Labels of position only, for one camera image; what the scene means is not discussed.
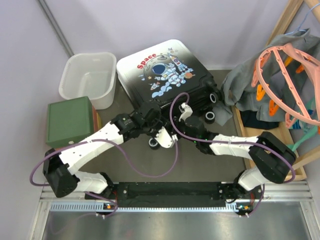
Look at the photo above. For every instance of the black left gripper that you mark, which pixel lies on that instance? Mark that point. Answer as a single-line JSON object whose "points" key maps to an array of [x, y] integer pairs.
{"points": [[155, 125]]}

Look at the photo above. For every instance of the white black space suitcase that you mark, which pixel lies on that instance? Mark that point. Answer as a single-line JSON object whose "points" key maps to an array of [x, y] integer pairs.
{"points": [[171, 75]]}

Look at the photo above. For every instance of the white plastic basket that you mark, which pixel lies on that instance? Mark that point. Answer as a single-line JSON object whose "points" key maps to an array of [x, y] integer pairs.
{"points": [[92, 75]]}

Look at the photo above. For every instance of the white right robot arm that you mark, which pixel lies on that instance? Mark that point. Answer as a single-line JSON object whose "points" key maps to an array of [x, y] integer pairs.
{"points": [[272, 158]]}

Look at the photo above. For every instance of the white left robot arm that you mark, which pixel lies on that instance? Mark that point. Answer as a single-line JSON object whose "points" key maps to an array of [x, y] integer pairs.
{"points": [[62, 170]]}

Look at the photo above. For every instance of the dark navy folded cloth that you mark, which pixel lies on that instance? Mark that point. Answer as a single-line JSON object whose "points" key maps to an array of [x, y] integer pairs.
{"points": [[249, 120]]}

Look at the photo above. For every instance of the green drawer box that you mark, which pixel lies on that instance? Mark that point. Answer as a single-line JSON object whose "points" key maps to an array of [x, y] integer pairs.
{"points": [[71, 121]]}

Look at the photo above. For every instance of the grey shirt on hanger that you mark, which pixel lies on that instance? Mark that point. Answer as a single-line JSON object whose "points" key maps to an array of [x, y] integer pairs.
{"points": [[270, 83]]}

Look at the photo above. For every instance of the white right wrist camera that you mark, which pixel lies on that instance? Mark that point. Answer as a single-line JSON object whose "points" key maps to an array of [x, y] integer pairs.
{"points": [[185, 110]]}

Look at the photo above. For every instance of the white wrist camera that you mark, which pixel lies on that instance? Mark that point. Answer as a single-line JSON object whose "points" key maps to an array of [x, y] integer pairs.
{"points": [[164, 138], [185, 110]]}

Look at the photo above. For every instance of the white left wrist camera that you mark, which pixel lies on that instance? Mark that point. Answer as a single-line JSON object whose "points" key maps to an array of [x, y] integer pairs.
{"points": [[164, 138]]}

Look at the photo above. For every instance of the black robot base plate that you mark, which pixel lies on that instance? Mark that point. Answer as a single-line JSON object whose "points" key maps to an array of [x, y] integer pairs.
{"points": [[176, 194]]}

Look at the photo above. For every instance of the aluminium rail frame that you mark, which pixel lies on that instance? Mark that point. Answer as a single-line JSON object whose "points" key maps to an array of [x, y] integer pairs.
{"points": [[275, 212]]}

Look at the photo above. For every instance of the light blue wire hanger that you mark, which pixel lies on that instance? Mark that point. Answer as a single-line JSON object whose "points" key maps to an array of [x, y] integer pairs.
{"points": [[299, 28]]}

